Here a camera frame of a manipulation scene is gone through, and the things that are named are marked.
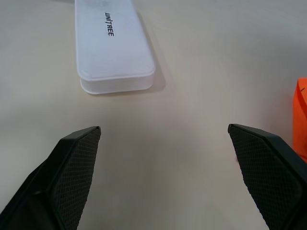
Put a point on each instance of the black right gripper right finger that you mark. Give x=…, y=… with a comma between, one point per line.
x=268, y=167

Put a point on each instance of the white plastic case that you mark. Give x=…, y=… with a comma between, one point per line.
x=112, y=55

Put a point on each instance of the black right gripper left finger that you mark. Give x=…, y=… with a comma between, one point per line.
x=64, y=172

